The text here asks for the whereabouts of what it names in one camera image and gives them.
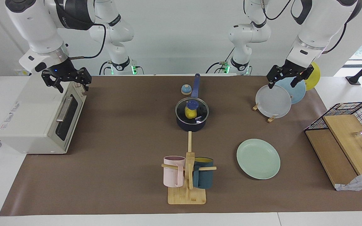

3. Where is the yellow potato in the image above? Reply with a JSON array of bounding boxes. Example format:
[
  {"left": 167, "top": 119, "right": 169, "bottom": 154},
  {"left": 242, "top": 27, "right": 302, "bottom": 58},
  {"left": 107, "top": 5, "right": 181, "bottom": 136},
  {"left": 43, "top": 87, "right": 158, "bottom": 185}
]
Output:
[{"left": 184, "top": 106, "right": 198, "bottom": 119}]

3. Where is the wooden shelf box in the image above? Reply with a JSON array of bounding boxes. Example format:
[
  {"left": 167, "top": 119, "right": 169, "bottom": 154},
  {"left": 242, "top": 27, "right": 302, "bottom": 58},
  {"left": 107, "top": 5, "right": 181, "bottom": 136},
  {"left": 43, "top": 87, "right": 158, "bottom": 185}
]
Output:
[{"left": 305, "top": 114, "right": 362, "bottom": 190}]

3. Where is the light blue plate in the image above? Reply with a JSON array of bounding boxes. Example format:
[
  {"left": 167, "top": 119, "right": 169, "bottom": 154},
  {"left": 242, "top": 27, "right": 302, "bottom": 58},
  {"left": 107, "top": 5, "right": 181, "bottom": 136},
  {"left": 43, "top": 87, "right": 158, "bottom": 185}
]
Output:
[{"left": 274, "top": 77, "right": 307, "bottom": 105}]

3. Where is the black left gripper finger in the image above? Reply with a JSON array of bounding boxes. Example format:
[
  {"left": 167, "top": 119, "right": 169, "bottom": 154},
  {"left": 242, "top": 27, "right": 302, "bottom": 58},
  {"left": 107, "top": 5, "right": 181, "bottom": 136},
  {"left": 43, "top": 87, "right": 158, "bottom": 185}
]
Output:
[
  {"left": 290, "top": 71, "right": 312, "bottom": 89},
  {"left": 266, "top": 66, "right": 282, "bottom": 89}
]

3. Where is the yellow plate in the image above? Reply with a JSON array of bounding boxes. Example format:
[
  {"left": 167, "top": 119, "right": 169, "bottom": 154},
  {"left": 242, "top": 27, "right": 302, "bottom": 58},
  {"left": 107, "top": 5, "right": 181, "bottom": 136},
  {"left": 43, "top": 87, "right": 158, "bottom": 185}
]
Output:
[{"left": 304, "top": 61, "right": 321, "bottom": 91}]

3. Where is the white toaster oven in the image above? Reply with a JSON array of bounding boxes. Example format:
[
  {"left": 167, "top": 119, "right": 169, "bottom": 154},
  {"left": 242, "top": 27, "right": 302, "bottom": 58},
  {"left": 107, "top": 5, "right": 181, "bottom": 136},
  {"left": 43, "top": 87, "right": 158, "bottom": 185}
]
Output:
[{"left": 0, "top": 73, "right": 87, "bottom": 155}]

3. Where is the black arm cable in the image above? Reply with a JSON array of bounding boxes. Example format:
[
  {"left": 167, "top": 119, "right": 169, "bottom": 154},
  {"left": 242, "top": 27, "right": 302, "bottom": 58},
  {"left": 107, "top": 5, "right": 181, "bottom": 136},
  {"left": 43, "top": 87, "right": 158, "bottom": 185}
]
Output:
[
  {"left": 322, "top": 23, "right": 348, "bottom": 54},
  {"left": 69, "top": 24, "right": 107, "bottom": 60}
]

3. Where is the glass lid with blue knob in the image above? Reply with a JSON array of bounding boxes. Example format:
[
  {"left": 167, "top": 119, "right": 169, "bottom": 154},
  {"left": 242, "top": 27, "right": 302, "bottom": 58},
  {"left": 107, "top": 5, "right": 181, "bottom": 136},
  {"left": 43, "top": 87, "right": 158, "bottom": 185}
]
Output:
[{"left": 175, "top": 97, "right": 209, "bottom": 124}]

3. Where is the pink mug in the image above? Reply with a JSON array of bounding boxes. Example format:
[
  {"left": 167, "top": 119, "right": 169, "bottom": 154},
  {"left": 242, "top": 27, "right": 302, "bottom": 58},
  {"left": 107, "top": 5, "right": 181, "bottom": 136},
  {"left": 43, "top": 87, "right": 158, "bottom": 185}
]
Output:
[{"left": 163, "top": 156, "right": 186, "bottom": 188}]

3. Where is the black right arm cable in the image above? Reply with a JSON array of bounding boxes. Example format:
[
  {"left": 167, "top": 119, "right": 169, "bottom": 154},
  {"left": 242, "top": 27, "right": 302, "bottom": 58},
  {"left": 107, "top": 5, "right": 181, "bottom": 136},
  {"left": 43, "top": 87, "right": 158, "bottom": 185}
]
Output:
[{"left": 69, "top": 24, "right": 107, "bottom": 60}]

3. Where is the light green plate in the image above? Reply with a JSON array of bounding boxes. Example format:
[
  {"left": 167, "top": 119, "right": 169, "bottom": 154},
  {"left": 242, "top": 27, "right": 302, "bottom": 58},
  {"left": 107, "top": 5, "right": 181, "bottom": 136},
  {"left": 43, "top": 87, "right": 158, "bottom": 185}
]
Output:
[{"left": 236, "top": 138, "right": 281, "bottom": 180}]

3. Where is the brown table mat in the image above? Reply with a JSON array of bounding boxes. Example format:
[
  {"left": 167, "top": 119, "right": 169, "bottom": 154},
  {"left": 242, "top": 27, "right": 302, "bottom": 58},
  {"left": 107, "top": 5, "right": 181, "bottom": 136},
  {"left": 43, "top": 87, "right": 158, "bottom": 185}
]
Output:
[{"left": 0, "top": 75, "right": 362, "bottom": 216}]

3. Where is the dark teal mug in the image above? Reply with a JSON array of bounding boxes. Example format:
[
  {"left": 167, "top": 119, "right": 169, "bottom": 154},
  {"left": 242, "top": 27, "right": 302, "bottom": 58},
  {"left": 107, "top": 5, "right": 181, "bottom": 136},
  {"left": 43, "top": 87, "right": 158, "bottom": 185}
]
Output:
[{"left": 193, "top": 157, "right": 214, "bottom": 189}]

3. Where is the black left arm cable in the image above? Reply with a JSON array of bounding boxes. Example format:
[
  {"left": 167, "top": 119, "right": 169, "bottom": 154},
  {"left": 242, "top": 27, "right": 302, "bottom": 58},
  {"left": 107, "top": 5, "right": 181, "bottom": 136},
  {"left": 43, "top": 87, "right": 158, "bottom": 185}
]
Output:
[{"left": 322, "top": 23, "right": 348, "bottom": 54}]

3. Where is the wooden plate rack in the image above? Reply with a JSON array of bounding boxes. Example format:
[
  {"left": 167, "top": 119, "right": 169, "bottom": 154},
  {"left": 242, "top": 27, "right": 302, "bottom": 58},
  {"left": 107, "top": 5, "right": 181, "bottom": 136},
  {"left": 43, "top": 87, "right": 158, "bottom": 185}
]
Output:
[{"left": 252, "top": 103, "right": 277, "bottom": 123}]

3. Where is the wooden mug rack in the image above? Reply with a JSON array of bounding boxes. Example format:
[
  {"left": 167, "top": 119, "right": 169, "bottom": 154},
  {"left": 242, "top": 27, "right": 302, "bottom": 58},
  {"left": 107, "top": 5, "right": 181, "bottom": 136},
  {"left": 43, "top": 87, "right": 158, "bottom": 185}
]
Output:
[{"left": 161, "top": 131, "right": 217, "bottom": 205}]

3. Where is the grey plate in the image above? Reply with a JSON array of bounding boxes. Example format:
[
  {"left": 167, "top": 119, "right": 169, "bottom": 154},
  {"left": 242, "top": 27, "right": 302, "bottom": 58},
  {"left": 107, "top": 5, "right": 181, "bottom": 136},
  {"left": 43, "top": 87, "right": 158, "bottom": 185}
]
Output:
[{"left": 255, "top": 84, "right": 292, "bottom": 119}]

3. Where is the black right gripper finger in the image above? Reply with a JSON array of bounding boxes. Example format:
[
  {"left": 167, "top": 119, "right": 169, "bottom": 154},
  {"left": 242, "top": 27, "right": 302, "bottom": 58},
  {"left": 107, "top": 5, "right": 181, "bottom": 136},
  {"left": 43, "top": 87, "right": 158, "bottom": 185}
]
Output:
[
  {"left": 75, "top": 67, "right": 92, "bottom": 92},
  {"left": 41, "top": 71, "right": 65, "bottom": 94}
]

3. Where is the dark blue saucepan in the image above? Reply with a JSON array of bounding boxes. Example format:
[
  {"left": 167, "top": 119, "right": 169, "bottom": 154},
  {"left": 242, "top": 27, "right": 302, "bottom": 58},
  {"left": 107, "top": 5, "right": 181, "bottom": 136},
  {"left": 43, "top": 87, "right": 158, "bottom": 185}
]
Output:
[{"left": 175, "top": 73, "right": 210, "bottom": 132}]

